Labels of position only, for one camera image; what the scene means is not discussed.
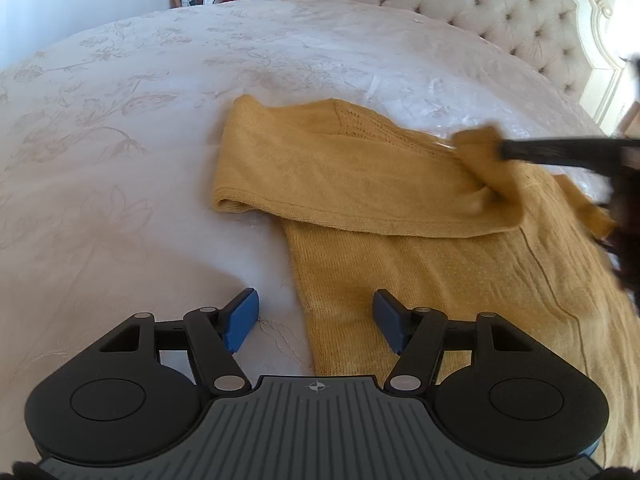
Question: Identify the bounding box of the mustard yellow knit sweater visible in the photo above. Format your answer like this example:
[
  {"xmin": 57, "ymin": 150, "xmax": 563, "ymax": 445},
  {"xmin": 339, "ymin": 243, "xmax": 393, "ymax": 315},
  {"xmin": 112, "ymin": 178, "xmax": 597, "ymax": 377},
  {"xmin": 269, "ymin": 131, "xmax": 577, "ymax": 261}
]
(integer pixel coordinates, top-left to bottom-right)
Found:
[{"xmin": 213, "ymin": 96, "xmax": 639, "ymax": 467}]

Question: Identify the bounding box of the tufted cream headboard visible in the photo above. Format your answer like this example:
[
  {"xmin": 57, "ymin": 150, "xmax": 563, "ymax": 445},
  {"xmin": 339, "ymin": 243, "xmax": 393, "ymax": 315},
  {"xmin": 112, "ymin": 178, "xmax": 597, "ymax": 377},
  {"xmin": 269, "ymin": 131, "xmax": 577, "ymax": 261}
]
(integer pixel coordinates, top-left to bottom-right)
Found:
[{"xmin": 352, "ymin": 0, "xmax": 629, "ymax": 134}]

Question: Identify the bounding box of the white floral bedspread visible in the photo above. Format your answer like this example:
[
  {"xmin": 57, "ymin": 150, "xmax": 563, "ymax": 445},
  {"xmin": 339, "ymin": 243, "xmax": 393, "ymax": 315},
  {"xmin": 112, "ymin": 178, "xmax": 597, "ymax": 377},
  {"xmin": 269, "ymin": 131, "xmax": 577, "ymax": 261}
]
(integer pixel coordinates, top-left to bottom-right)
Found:
[{"xmin": 1, "ymin": 0, "xmax": 599, "ymax": 467}]

